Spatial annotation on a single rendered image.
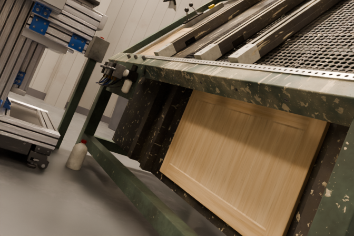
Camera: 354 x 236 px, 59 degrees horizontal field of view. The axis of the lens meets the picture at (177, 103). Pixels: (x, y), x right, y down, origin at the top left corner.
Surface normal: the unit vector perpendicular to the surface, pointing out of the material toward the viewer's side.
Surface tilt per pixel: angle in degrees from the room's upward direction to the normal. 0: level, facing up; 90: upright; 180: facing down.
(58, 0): 90
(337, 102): 144
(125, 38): 90
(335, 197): 90
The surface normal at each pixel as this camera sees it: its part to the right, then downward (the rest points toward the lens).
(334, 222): -0.78, -0.35
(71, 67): 0.45, 0.14
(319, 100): -0.77, 0.54
